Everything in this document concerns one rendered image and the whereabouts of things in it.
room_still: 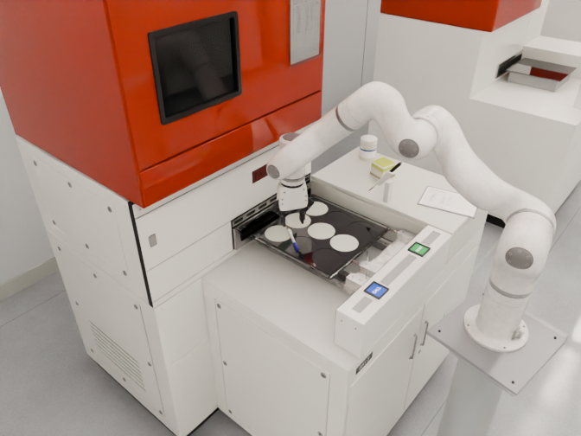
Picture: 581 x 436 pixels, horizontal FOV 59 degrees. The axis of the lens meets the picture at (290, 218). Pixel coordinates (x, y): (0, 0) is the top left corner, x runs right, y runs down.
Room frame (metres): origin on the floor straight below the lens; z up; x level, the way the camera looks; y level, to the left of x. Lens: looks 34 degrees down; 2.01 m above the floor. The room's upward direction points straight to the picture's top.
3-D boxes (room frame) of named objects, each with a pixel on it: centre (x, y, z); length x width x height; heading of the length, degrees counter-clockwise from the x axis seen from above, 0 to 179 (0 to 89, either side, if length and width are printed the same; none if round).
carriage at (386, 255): (1.37, -0.32, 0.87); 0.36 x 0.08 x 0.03; 140
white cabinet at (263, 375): (1.52, -0.24, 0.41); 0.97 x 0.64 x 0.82; 140
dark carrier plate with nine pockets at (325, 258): (1.53, -0.11, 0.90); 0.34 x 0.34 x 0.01; 50
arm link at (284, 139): (1.48, 0.00, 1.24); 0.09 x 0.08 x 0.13; 148
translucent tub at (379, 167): (1.81, -0.37, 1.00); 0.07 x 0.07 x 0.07; 34
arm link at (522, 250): (1.08, -0.62, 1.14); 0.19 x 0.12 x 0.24; 149
